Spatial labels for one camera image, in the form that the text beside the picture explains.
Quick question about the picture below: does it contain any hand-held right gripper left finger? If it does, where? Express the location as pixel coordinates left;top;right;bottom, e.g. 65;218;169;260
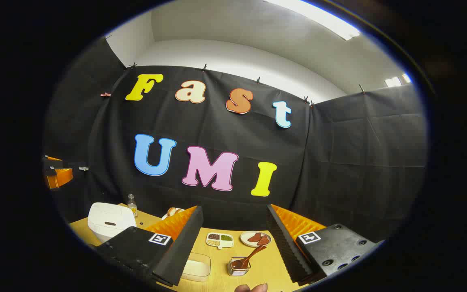
94;206;204;288

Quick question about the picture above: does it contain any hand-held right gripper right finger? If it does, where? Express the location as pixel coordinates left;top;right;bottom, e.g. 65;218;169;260
267;204;384;284

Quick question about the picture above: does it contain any clear plastic rice box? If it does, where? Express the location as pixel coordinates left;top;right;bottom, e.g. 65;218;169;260
181;252;212;282

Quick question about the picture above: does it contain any brown wooden spoon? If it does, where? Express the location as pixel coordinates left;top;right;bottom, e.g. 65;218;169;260
231;245;267;270

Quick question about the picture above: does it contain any white rice cooker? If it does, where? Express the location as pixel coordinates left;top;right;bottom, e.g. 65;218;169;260
88;202;137;243

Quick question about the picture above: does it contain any white divided dish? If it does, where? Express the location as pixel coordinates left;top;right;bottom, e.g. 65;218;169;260
206;232;234;249

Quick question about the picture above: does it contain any white toaster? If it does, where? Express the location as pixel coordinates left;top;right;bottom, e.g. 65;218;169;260
161;208;185;221

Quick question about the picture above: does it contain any small white round plate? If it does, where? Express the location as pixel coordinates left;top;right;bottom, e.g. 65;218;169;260
240;231;272;248

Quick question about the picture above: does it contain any black backdrop cloth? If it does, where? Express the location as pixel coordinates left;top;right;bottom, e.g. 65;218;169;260
43;36;428;244

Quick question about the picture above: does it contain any row of black cloth clips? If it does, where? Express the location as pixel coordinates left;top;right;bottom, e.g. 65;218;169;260
104;36;366;107

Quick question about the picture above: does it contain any ceiling light panel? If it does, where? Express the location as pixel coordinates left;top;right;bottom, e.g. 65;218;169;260
384;73;412;88

